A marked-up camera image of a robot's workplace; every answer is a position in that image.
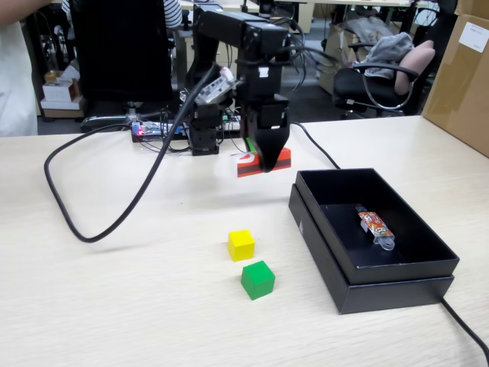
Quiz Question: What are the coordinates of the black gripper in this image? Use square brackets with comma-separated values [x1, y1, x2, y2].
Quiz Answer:
[240, 93, 290, 174]

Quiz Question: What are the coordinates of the red white printed carton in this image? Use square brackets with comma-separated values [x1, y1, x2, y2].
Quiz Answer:
[231, 147, 293, 179]

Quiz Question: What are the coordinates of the yellow wooden cube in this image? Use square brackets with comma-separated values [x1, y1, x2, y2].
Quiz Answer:
[228, 229, 256, 263]

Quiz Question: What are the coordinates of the green wooden cube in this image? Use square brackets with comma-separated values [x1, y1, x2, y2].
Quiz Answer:
[241, 260, 276, 301]

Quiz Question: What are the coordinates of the black cardboard box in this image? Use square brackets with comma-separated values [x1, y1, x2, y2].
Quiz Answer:
[296, 167, 460, 286]
[288, 183, 455, 315]

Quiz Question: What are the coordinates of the labelled brown cardboard box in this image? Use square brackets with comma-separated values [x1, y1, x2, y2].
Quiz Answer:
[422, 13, 489, 158]

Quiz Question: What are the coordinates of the plain brown cardboard box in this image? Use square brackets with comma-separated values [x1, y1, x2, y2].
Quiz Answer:
[454, 0, 489, 20]

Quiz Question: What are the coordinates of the controller board with red light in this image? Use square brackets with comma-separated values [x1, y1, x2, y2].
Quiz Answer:
[131, 120, 192, 143]

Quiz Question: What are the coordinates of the office chair with pink cushion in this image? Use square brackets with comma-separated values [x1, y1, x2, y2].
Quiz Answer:
[332, 37, 437, 119]

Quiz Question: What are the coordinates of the beige floor carton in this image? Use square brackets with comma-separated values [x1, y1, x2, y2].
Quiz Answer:
[319, 21, 368, 95]

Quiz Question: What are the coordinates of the beige drawer cabinet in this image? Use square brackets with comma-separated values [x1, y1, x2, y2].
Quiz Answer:
[173, 30, 240, 95]

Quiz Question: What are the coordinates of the white office desk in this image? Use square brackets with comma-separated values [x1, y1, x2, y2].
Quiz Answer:
[177, 0, 316, 13]

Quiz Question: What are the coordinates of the grey cloth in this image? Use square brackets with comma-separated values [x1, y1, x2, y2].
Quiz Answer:
[364, 32, 416, 80]

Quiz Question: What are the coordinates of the person in striped shirt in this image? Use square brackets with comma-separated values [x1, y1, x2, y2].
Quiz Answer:
[60, 0, 183, 30]

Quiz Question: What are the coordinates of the flat white carton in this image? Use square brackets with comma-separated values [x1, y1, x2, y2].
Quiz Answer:
[40, 97, 85, 119]

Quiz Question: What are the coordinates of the small white carton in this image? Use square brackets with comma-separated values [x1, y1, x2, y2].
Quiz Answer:
[41, 78, 81, 102]

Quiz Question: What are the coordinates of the open brown carton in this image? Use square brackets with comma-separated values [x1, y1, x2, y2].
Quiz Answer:
[44, 64, 81, 83]

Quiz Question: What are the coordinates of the person in white shirt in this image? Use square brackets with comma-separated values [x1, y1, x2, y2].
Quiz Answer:
[0, 0, 53, 138]

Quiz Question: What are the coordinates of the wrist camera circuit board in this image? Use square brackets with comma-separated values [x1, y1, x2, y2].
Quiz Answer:
[194, 67, 238, 106]

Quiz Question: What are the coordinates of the thick black camera cable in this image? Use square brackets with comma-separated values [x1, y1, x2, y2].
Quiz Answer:
[44, 63, 223, 244]

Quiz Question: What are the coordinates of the black power cable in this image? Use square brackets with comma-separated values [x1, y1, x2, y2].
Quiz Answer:
[288, 121, 489, 357]

